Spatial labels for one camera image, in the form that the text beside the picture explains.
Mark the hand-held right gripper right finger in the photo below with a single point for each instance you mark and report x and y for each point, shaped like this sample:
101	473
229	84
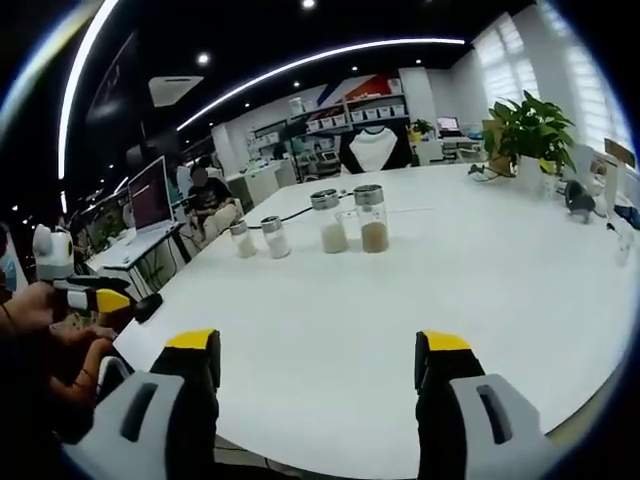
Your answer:
465	425

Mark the curved ceiling light strip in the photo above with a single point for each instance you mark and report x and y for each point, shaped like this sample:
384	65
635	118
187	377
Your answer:
75	85
310	62

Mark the shelf with white bins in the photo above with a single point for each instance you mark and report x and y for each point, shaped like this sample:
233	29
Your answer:
345	117

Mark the person's left hand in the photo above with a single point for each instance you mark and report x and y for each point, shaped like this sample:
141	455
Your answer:
27	310

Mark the ceiling air vent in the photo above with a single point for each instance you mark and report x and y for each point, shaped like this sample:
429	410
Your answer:
175	90

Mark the white plant pot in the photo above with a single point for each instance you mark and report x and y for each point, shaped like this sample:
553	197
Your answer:
531	172

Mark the tall seasoning bottle brown powder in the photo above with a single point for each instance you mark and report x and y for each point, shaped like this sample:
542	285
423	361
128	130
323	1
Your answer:
374	225

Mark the small seasoning bottle white powder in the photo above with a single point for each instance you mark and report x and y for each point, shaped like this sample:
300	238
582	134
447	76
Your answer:
276	240

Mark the tall seasoning bottle pale powder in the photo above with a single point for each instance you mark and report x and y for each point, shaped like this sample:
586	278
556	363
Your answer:
332	225

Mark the small green plant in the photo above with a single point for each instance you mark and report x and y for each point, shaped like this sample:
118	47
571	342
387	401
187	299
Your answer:
422	127

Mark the black and white shirt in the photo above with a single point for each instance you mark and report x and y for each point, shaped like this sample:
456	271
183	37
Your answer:
374	150

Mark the small pink-screen monitor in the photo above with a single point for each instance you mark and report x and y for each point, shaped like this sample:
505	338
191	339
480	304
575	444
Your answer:
447	124

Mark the small seasoning bottle cream powder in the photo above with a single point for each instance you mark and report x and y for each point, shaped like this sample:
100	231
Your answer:
244	242

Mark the green potted plant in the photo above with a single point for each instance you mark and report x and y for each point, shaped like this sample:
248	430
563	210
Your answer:
530	130

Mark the white computer monitor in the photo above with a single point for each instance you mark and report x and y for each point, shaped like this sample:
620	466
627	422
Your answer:
149	199

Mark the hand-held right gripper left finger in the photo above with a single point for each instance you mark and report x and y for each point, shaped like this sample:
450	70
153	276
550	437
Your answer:
150	425

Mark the grey and black device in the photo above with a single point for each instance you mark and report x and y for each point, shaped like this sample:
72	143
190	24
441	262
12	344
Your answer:
579	197

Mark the black oval device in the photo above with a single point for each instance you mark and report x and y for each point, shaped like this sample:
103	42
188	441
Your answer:
148	307

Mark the white side desk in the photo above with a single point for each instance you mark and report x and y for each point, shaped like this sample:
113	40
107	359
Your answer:
135	250

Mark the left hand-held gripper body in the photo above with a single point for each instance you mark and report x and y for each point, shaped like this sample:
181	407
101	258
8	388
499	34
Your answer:
52	255

